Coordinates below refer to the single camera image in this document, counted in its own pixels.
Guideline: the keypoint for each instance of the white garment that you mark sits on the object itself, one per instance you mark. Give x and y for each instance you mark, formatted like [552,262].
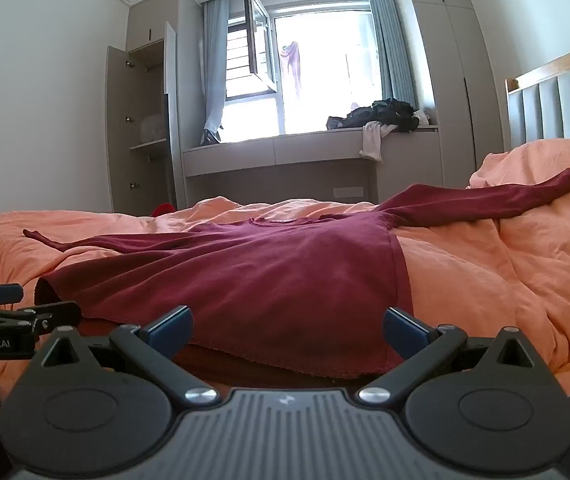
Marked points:
[372,142]

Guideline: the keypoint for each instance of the pile of dark clothes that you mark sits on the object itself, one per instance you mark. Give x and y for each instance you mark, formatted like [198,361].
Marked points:
[380,114]

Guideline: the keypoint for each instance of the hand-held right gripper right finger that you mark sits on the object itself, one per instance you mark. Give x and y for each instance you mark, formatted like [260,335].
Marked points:
[405,329]

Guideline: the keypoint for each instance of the sheer blue-grey curtain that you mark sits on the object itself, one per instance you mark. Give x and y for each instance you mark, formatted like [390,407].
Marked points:
[213,75]

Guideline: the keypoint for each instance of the maroon long-sleeve shirt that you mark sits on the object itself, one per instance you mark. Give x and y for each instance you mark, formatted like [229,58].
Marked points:
[265,270]

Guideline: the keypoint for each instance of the grey padded headboard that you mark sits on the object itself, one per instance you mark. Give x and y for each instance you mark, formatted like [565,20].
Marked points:
[565,100]

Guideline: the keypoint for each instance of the beige window bench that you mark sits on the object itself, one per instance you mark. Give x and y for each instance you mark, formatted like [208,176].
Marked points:
[290,152]

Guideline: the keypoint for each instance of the thick blue-grey curtain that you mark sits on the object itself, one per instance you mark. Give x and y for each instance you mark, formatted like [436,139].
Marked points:
[390,45]

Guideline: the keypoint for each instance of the closed beige wardrobe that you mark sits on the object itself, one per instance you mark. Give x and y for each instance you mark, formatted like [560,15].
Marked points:
[455,85]

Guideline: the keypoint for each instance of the open beige wardrobe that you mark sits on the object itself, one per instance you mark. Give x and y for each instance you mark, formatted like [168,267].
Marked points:
[150,125]

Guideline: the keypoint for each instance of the red object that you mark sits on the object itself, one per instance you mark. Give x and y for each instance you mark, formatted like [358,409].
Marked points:
[164,210]

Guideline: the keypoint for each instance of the purple hanging garment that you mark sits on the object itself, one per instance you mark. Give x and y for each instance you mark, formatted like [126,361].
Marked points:
[294,67]

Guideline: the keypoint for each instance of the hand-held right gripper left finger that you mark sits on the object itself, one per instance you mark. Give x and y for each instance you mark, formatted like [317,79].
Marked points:
[172,329]

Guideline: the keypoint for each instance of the folded white bedding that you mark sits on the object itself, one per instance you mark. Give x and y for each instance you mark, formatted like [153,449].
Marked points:
[152,127]

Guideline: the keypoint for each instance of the window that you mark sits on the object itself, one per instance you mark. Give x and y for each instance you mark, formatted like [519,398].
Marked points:
[325,75]

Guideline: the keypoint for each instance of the orange blanket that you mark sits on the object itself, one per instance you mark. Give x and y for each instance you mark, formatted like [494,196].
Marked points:
[490,270]

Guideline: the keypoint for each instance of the open window sash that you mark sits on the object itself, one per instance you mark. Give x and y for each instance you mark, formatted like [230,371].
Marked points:
[257,40]

